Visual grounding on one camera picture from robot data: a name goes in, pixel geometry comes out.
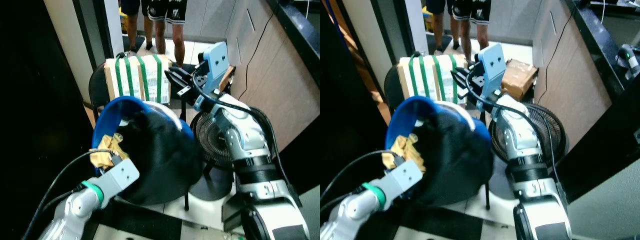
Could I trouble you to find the black floor fan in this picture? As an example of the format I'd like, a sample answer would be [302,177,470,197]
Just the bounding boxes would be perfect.
[189,111,241,201]
[486,102,570,198]

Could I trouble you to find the black floor mat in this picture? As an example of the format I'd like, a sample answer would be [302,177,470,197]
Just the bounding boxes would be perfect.
[392,205,483,240]

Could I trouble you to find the light blue left wrist camera mount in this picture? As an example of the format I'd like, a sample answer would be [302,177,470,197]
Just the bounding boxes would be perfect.
[382,160,423,198]
[100,159,141,198]

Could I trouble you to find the thin black wire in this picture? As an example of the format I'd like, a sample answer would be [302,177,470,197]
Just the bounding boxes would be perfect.
[544,0,578,92]
[234,0,281,101]

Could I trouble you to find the cardboard box with green straps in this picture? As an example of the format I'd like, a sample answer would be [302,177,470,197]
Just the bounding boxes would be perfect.
[397,54,468,106]
[103,54,173,105]

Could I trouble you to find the light blue right wrist camera mount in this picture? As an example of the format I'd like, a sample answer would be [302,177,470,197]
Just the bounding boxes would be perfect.
[195,42,230,111]
[475,43,506,108]

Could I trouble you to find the brown counter with black top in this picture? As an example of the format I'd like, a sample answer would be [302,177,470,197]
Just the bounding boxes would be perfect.
[225,0,321,151]
[531,0,640,151]

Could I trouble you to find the blue laundry basket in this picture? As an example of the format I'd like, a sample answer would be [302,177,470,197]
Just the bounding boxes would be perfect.
[91,96,196,176]
[385,96,493,176]

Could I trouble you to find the person in black printed shorts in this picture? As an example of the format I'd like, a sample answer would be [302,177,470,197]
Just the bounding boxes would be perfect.
[147,0,188,68]
[452,0,492,65]

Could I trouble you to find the white cabinet with black front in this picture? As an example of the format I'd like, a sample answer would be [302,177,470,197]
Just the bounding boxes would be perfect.
[555,87,640,238]
[277,131,321,240]

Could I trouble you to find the person in dark shorts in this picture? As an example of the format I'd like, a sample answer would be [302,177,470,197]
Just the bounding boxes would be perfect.
[426,0,463,55]
[120,0,153,55]

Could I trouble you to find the black garment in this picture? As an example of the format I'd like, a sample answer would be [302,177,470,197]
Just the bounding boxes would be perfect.
[117,111,203,206]
[415,111,496,208]

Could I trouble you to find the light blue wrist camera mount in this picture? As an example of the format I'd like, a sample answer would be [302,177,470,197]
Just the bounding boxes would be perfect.
[475,43,506,108]
[195,42,230,111]
[382,160,423,198]
[100,159,141,198]

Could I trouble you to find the grey device with green light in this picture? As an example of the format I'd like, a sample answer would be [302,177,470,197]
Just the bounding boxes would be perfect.
[617,44,640,80]

